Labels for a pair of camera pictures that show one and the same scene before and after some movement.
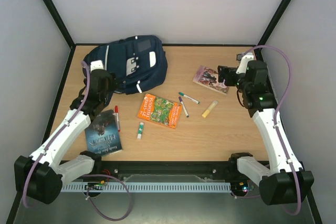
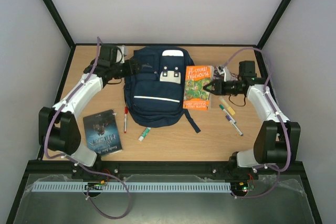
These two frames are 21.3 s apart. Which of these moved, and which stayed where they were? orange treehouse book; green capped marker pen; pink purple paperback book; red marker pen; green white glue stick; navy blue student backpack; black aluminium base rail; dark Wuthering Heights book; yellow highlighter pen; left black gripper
Moved: green capped marker pen; navy blue student backpack; green white glue stick; orange treehouse book; left black gripper; pink purple paperback book; red marker pen; yellow highlighter pen
Stayed: dark Wuthering Heights book; black aluminium base rail
